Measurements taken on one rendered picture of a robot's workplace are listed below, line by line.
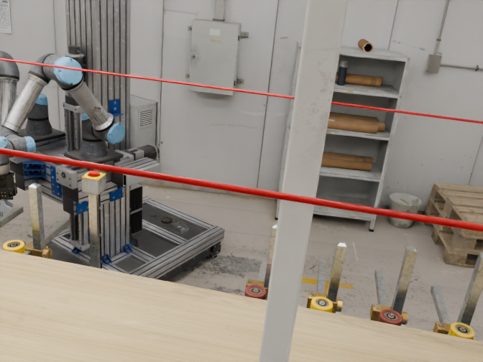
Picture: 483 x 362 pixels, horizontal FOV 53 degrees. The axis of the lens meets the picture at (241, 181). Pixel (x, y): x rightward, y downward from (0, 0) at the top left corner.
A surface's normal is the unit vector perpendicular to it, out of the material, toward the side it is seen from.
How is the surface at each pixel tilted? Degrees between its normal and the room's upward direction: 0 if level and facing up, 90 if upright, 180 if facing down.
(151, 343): 0
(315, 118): 90
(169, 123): 90
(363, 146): 90
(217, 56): 90
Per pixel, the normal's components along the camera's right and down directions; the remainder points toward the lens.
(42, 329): 0.09, -0.92
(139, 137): 0.81, 0.29
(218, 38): -0.09, 0.37
